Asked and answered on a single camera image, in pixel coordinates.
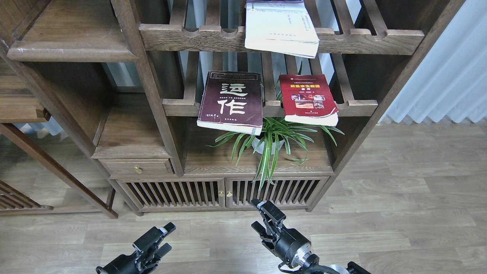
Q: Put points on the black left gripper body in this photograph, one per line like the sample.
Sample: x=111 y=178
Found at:
x=142 y=261

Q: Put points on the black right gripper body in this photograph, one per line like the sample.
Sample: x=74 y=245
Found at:
x=287 y=244

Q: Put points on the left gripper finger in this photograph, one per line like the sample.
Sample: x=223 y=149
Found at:
x=149 y=242
x=162 y=251

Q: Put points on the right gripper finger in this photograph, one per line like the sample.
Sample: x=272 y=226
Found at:
x=269 y=212
x=261 y=231

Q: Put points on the red paperback book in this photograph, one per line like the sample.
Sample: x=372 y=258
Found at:
x=308 y=100

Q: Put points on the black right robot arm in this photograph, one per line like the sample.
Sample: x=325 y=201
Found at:
x=312 y=266

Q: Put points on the right slatted cabinet door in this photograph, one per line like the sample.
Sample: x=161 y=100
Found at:
x=284 y=192

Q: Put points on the white plant pot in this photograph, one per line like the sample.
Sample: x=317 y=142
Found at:
x=259 y=144

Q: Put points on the green spider plant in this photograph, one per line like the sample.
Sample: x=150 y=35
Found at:
x=290 y=132

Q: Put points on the wooden drawer with brass knob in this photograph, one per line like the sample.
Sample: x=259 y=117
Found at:
x=119 y=168

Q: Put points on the dark maroon book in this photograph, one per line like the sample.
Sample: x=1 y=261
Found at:
x=232 y=101

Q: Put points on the dark wooden bookshelf unit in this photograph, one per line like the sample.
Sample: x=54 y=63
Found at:
x=124 y=77

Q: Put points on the wooden side furniture left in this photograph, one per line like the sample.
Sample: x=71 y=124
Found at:
x=19 y=106

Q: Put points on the white paperback book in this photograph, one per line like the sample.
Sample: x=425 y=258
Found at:
x=280 y=26

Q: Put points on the white pleated curtain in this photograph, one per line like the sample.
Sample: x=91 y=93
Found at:
x=451 y=81

